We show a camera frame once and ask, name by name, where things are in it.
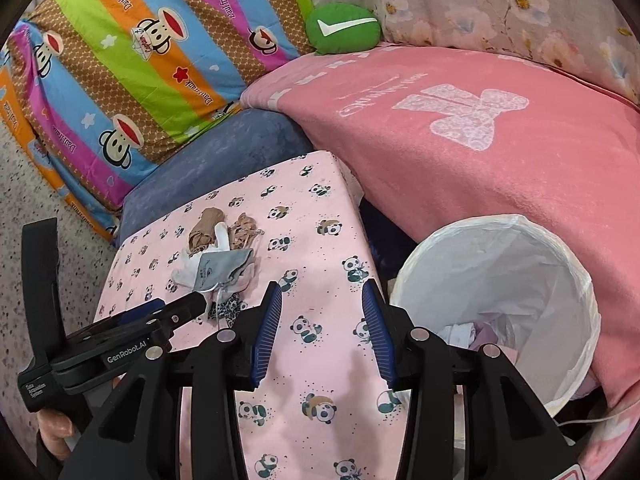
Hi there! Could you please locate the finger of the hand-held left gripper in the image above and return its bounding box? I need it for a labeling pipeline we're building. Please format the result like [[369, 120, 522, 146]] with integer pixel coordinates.
[[150, 292, 208, 328], [119, 299, 167, 324]]

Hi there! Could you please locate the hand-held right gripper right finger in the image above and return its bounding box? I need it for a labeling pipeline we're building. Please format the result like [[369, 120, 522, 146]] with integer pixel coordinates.
[[361, 280, 583, 480]]

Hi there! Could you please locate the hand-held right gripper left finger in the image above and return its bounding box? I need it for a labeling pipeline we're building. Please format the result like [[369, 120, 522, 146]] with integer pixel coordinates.
[[60, 281, 284, 480]]

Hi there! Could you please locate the white bin with plastic liner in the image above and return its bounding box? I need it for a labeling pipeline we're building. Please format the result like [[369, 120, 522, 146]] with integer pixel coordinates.
[[389, 214, 601, 418]]

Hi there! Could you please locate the person's left hand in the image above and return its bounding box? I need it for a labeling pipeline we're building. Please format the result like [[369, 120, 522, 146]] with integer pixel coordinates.
[[38, 406, 77, 460]]

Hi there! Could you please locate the pink panda print cloth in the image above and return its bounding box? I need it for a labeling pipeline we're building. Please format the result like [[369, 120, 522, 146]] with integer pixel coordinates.
[[92, 150, 416, 480]]

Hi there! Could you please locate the blue grey sofa cushion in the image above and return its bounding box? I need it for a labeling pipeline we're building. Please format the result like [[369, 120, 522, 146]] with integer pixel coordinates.
[[112, 107, 316, 251]]

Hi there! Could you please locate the pink blanket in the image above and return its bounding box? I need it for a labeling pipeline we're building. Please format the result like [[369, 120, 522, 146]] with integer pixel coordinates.
[[240, 42, 640, 471]]

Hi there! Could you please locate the striped monkey print pillow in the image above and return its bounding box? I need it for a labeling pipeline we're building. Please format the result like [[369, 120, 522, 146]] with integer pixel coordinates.
[[22, 0, 326, 211], [0, 52, 123, 243]]

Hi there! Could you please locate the green round cushion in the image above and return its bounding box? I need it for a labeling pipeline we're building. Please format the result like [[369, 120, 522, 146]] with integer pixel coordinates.
[[305, 3, 381, 56]]

